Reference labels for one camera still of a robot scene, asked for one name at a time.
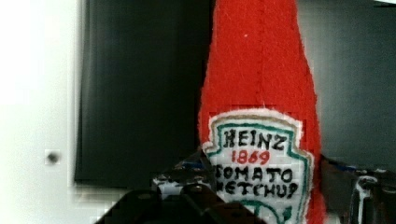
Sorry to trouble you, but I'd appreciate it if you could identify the red felt ketchup bottle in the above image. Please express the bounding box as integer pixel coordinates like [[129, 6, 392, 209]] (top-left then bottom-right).
[[199, 0, 326, 224]]

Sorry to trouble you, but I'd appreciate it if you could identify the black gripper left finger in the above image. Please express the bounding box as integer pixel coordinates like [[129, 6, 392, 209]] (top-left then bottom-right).
[[94, 151, 267, 224]]

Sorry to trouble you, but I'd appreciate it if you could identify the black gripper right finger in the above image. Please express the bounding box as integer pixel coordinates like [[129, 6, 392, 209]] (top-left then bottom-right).
[[320, 156, 396, 224]]

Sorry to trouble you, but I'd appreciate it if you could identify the silver toaster oven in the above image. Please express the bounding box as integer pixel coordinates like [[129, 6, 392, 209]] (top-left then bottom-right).
[[74, 0, 396, 189]]

